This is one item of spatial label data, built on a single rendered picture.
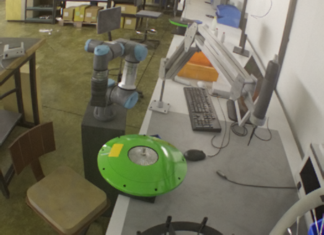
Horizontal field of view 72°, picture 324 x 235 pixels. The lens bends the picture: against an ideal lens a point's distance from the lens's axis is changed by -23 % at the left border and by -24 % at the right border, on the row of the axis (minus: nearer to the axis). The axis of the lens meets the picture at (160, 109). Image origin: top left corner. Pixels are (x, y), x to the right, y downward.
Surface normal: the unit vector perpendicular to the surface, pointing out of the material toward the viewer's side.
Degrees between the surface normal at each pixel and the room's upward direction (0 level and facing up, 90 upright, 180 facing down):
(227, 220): 0
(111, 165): 21
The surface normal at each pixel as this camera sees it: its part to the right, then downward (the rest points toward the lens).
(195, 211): 0.14, -0.85
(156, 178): 0.28, -0.60
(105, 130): 0.03, 0.52
